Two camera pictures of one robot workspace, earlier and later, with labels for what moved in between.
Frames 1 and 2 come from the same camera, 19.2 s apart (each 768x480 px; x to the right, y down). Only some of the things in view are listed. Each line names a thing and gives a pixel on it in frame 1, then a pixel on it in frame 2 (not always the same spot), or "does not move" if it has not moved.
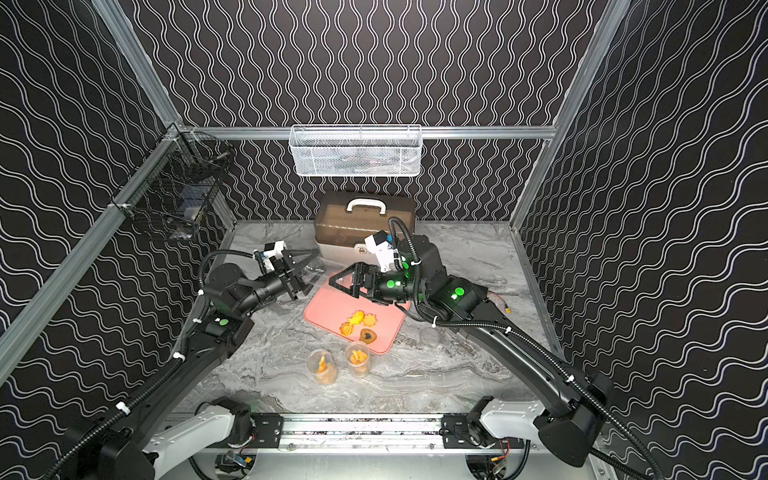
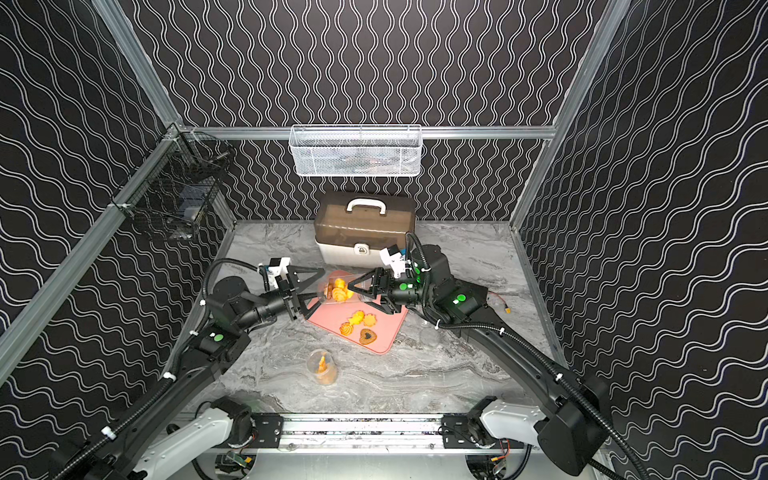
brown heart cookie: (367, 336) does not move
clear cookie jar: (358, 357) -> (336, 289)
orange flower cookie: (370, 320) does not move
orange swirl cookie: (346, 328) does not move
